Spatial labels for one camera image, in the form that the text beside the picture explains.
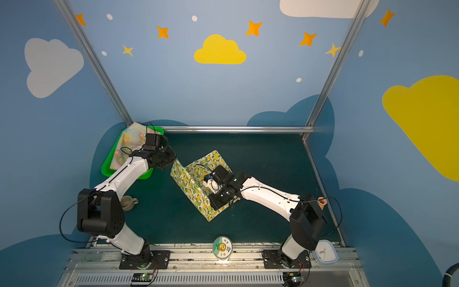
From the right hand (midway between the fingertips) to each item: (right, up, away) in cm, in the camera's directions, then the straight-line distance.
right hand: (212, 203), depth 78 cm
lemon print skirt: (-11, +10, +5) cm, 16 cm away
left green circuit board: (-28, -28, -8) cm, 40 cm away
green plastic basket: (-60, +14, +17) cm, 64 cm away
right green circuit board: (+33, -29, -7) cm, 44 cm away
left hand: (-19, +22, +12) cm, 31 cm away
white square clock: (+48, -20, -4) cm, 52 cm away
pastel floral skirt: (-55, +31, +33) cm, 71 cm away
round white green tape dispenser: (+5, -16, -8) cm, 18 cm away
